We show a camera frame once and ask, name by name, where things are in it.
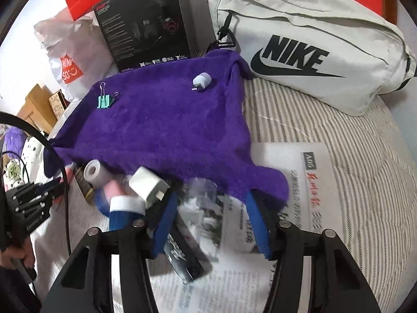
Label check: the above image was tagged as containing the blue roll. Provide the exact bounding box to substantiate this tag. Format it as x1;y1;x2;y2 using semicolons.
94;191;113;217

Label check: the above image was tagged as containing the wooden furniture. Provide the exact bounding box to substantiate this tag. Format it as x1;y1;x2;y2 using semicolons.
16;84;56;134

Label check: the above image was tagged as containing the person's left forearm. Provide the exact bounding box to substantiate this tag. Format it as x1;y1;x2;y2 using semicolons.
0;262;44;313

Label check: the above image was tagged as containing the white sling bag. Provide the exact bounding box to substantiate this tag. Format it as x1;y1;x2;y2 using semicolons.
207;0;417;116

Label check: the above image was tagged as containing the black headphone box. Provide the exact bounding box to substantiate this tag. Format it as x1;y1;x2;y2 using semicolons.
93;0;193;71

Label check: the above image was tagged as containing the small white plug-in light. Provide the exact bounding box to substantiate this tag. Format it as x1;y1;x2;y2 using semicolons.
191;72;212;91

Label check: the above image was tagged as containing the white charger plug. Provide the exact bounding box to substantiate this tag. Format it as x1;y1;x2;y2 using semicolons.
128;166;171;209

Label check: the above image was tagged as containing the black cable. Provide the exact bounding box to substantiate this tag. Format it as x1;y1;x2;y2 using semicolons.
0;111;73;255

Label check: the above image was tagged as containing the dark brown gold tube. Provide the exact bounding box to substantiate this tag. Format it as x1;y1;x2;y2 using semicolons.
73;165;95;203

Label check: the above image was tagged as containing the white plastic bag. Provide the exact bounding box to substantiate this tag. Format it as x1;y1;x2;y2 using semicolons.
33;8;113;100

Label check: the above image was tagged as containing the green binder clip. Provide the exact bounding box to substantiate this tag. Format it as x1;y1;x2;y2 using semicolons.
96;82;119;110

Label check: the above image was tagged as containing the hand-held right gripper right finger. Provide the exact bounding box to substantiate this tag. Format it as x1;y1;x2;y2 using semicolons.
245;190;382;313

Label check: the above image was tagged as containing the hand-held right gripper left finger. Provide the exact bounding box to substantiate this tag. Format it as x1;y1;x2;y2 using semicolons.
41;189;180;313

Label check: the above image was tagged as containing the white power strip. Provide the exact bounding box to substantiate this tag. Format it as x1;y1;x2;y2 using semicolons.
20;135;46;183

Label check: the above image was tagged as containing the person's left hand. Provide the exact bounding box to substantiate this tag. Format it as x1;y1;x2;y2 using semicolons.
0;233;37;281

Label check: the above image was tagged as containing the black rectangular lighter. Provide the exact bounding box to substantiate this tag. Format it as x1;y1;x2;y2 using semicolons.
163;225;206;284

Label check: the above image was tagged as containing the clear plastic cap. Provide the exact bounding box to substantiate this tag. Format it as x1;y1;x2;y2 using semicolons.
184;178;225;209

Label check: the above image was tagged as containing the purple plush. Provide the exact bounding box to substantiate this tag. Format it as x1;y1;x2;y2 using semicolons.
5;127;28;157

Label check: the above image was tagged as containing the newspaper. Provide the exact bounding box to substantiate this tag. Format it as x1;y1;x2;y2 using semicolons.
143;142;339;313

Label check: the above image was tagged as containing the small printed sign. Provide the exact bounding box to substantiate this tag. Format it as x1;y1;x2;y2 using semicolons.
49;92;69;119

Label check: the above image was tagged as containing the white tape roll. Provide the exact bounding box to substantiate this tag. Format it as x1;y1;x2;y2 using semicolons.
84;160;111;188

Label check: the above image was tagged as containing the purple towel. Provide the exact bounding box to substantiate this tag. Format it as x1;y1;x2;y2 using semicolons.
44;50;290;209

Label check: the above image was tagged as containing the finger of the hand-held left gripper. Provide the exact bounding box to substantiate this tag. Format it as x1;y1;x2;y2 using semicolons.
18;178;67;207

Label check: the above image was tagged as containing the blue and white cylinder bottle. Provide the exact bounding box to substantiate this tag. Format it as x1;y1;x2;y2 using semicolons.
109;196;145;232

